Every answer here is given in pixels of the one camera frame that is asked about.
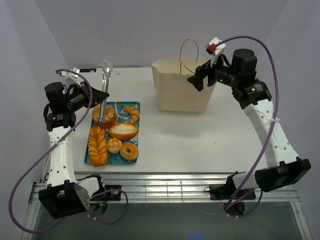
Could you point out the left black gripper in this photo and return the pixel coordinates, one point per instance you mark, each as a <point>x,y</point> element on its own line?
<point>98,96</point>

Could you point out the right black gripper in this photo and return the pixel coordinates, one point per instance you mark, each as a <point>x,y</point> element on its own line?
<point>201,72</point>

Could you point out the round orange sugared bun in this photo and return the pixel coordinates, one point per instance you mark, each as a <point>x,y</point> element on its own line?
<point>110,116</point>

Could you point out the metal serving tongs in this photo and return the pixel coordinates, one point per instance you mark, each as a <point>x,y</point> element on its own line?
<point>107,70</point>

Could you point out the brown paper bag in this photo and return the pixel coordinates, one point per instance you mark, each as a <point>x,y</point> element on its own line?
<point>174,92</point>

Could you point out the fake croissant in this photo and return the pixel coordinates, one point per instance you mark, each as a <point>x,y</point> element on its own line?
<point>133,112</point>

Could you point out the small round scored roll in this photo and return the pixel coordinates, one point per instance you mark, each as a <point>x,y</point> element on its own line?
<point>114,145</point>

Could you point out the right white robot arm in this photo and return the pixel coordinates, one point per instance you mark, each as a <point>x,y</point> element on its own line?
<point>284,166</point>

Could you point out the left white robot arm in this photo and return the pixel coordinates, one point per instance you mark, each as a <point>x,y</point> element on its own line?
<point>63,195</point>

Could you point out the oval split bread loaf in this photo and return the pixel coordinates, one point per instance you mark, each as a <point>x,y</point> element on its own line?
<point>123,131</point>

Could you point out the long braided orange bread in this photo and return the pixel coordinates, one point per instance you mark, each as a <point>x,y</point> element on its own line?
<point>97,147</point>

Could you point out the fake bagel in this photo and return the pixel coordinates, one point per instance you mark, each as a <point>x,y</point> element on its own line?
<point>129,151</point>

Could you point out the left blue table label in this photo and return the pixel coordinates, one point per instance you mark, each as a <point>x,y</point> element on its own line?
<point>87,70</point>

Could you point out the teal patterned tray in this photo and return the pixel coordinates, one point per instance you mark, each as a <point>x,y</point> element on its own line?
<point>124,112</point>

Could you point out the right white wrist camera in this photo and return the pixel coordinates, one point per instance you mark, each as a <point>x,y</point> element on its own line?
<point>215,48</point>

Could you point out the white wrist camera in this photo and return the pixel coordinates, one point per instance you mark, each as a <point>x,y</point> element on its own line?
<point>72,79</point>
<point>215,48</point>

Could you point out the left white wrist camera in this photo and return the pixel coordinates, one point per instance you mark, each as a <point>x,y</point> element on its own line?
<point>72,79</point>

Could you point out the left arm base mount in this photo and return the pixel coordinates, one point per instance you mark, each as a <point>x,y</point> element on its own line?
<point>113,193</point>

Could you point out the aluminium frame rail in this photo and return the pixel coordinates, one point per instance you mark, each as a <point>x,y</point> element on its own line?
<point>173,188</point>

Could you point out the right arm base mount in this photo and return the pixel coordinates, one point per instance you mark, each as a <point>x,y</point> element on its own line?
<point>225,191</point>

